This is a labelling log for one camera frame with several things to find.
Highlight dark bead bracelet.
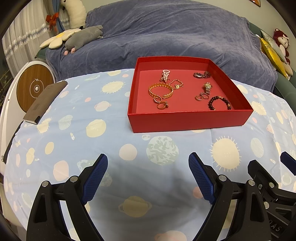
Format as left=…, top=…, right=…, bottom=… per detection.
left=208, top=95, right=232, bottom=111

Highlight silver interlocked rings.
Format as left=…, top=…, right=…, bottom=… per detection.
left=194, top=92, right=210, bottom=102

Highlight gold wristwatch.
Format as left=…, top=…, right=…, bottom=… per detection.
left=204, top=82, right=212, bottom=95

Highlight gold ring red stone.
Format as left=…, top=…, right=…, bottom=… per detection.
left=157, top=101, right=169, bottom=110

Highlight gold pendant necklace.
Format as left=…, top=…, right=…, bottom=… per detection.
left=169, top=79, right=184, bottom=90

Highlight red cardboard tray box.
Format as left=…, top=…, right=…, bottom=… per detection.
left=127, top=56, right=253, bottom=133

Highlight gold chain bangle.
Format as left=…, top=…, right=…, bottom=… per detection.
left=148, top=83, right=174, bottom=99

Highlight white pearl bracelet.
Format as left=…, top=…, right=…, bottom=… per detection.
left=159, top=69, right=171, bottom=83

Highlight yellow cushion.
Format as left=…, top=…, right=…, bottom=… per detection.
left=259, top=37, right=293, bottom=80

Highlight planet print blue tablecloth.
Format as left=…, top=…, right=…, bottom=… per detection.
left=4, top=69, right=295, bottom=240

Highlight red monkey plush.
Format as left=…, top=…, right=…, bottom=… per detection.
left=273, top=29, right=290, bottom=64

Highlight grey-green cushion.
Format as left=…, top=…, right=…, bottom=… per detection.
left=260, top=30, right=287, bottom=63

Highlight white round wooden-faced device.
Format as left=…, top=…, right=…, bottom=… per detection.
left=1, top=61, right=55, bottom=161

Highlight flower-shaped cream cushion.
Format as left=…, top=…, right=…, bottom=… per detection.
left=40, top=29, right=81, bottom=49

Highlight white curtain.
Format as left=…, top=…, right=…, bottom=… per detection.
left=2, top=0, right=52, bottom=77

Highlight grey plush toy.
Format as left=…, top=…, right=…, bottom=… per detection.
left=64, top=25, right=103, bottom=56

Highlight red ribbon bow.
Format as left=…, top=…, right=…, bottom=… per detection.
left=46, top=12, right=59, bottom=32

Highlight blue-grey bed blanket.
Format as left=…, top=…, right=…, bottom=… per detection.
left=46, top=1, right=278, bottom=91

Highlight white llama plush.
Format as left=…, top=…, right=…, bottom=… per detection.
left=61, top=0, right=87, bottom=29

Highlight blue curtain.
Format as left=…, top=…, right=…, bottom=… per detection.
left=49, top=0, right=69, bottom=34

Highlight green sofa frame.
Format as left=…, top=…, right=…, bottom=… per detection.
left=248, top=22, right=295, bottom=110

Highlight orange wall picture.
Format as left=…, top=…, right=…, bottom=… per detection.
left=250, top=0, right=261, bottom=7

